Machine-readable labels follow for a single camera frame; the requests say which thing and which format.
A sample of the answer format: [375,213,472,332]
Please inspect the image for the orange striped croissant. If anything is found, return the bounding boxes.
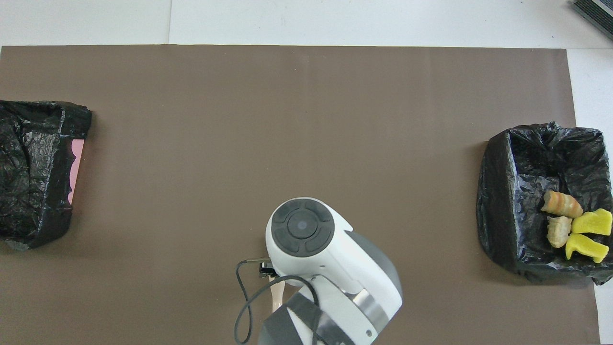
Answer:
[541,190,584,219]

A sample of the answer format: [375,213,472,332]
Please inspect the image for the black bag lined bin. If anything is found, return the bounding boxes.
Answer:
[476,121,613,286]

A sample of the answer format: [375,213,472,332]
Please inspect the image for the right black bag bin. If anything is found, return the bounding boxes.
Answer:
[0,100,92,251]

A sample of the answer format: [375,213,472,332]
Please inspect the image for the black ribbed object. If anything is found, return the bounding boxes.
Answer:
[570,0,613,41]

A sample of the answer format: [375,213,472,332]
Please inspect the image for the brown table mat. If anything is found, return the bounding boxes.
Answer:
[0,45,602,345]

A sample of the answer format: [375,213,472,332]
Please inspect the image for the notched yellow foam chunk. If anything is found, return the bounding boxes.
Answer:
[565,233,610,264]

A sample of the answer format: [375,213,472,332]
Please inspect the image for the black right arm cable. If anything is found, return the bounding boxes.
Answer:
[234,260,331,345]

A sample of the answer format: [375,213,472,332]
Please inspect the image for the beige hand brush black bristles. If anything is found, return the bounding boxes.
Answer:
[271,278,286,313]

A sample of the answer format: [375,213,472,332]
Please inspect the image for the pink plastic bin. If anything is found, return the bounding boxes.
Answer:
[67,139,86,205]

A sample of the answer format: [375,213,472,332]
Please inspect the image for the pale beige bread chunk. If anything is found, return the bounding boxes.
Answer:
[547,216,573,248]

